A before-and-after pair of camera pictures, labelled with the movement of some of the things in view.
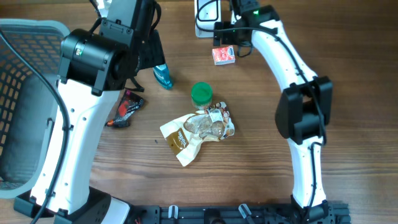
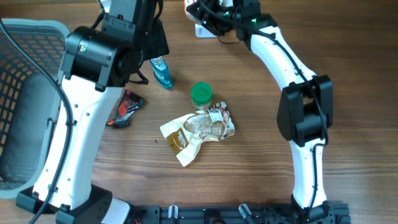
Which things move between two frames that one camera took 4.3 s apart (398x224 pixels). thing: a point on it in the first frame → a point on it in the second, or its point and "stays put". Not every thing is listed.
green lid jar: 201,95 stays put
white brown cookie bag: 183,134 stays put
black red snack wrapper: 129,102 stays put
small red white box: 224,55 → 187,3
